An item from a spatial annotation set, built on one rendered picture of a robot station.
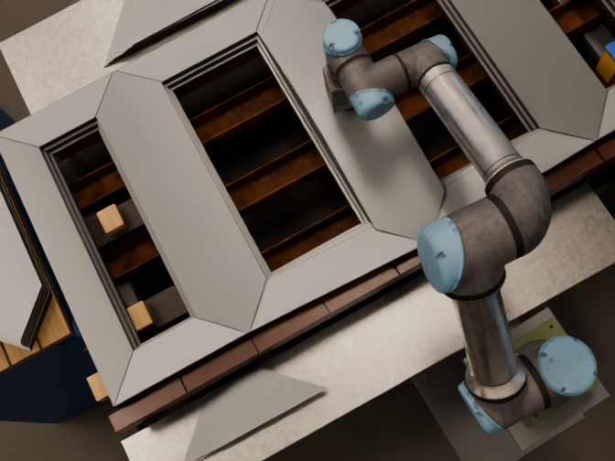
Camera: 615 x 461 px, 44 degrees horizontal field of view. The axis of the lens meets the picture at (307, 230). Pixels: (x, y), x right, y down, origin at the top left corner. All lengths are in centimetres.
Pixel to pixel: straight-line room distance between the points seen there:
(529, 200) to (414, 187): 50
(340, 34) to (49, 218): 83
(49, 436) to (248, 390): 107
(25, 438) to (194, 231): 124
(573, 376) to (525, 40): 80
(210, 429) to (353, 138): 76
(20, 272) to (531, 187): 118
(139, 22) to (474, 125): 105
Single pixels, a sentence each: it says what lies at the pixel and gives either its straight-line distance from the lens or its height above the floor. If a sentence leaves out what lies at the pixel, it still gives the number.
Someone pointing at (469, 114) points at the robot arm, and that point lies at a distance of 138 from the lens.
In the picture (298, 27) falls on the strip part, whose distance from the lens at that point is 190.
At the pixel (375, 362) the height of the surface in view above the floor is 68.
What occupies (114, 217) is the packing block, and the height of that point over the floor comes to 81.
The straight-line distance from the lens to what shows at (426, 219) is 171.
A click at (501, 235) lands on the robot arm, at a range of 124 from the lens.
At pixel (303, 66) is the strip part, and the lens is 182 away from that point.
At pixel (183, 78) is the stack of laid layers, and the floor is 85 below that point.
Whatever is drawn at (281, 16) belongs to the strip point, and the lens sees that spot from 193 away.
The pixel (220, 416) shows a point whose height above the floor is 71.
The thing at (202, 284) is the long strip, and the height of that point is 87.
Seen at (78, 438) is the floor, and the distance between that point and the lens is 270.
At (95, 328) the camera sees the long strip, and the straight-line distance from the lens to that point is 177.
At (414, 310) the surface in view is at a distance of 185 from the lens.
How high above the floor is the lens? 251
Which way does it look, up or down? 73 degrees down
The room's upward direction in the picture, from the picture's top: 19 degrees counter-clockwise
